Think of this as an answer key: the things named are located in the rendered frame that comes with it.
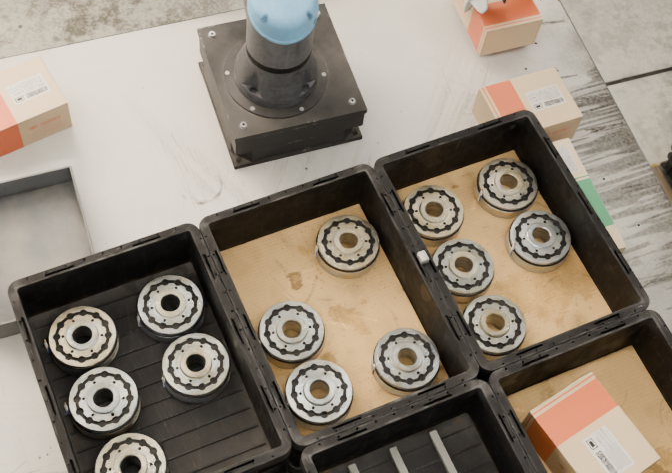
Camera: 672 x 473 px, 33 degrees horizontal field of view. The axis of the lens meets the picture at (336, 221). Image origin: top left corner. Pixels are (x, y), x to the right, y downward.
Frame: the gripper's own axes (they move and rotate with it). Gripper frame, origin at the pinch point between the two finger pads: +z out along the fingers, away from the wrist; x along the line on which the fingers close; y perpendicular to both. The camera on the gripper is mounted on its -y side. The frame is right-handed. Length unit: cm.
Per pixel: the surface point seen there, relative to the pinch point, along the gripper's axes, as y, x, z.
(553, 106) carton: 26.4, 0.4, -0.5
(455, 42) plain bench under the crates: 2.3, -8.4, 7.2
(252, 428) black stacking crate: 72, -72, -6
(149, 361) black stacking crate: 57, -84, -6
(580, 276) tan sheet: 62, -12, -6
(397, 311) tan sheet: 60, -44, -6
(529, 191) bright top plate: 46.3, -15.4, -8.9
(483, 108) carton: 21.9, -11.4, 2.0
